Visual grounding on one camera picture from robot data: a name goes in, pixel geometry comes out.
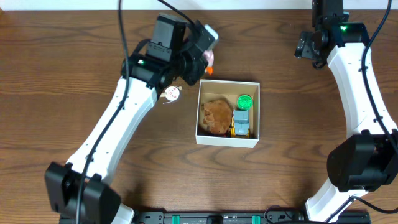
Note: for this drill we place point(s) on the yellow grey toy truck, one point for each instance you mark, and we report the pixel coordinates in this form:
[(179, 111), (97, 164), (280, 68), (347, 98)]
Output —
[(240, 124)]

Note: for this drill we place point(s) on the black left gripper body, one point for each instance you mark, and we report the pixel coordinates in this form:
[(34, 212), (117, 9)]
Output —
[(195, 69)]

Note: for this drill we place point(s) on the brown plush toy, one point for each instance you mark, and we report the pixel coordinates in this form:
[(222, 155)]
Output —
[(217, 116)]

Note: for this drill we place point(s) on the pink white pig figurine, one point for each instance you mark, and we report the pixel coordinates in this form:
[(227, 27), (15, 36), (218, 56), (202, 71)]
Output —
[(210, 57)]

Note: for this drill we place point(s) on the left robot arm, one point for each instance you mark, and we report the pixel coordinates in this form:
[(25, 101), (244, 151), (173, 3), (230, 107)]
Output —
[(80, 190)]

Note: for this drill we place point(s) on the green round toy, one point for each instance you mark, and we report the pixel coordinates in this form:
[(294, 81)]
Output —
[(244, 102)]

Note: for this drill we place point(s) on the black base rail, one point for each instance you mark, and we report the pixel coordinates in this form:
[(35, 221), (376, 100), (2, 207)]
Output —
[(268, 217)]

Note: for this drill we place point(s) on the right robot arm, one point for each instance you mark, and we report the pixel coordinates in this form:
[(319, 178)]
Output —
[(367, 159)]

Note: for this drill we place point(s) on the white cardboard box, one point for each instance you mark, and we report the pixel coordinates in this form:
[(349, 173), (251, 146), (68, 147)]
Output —
[(230, 91)]

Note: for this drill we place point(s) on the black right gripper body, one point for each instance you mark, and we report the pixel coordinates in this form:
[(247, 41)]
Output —
[(304, 47)]

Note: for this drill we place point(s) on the wooden pig rattle drum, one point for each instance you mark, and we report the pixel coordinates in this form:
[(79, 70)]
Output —
[(171, 94)]

